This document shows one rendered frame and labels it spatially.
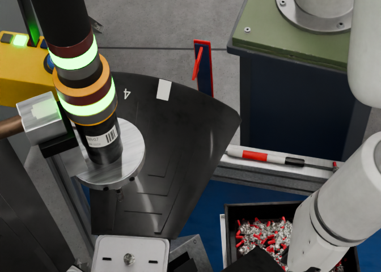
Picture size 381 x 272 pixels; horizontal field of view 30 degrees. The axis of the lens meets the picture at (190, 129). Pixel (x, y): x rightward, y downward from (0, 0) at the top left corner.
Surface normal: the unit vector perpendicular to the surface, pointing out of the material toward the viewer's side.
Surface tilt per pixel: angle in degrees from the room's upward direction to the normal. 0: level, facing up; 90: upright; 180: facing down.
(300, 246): 71
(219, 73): 0
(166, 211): 8
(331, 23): 3
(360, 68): 76
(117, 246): 2
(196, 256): 50
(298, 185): 90
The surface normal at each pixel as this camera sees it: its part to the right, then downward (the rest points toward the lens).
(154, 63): -0.06, -0.54
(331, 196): -0.96, 0.00
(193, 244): 0.71, -0.22
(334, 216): -0.81, 0.39
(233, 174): -0.22, 0.83
